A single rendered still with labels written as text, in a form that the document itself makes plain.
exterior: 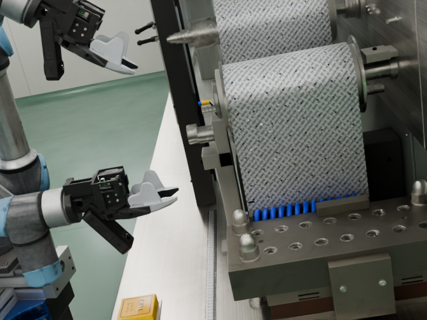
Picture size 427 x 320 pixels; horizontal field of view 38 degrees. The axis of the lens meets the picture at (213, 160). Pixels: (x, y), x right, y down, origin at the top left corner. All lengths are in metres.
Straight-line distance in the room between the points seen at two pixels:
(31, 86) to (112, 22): 1.18
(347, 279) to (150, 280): 0.46
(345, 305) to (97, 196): 0.49
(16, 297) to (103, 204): 0.74
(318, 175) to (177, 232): 0.43
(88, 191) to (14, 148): 0.58
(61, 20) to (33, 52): 5.93
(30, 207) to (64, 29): 0.34
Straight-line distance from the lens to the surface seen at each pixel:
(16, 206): 1.24
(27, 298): 1.85
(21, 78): 7.20
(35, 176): 1.79
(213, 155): 1.24
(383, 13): 1.26
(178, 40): 1.41
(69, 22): 1.13
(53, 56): 1.17
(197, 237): 1.44
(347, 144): 1.18
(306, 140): 1.16
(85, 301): 3.07
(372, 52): 1.19
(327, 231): 1.11
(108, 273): 3.22
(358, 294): 1.07
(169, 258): 1.38
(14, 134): 1.74
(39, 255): 1.27
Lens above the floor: 1.59
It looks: 22 degrees down
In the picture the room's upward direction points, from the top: 12 degrees counter-clockwise
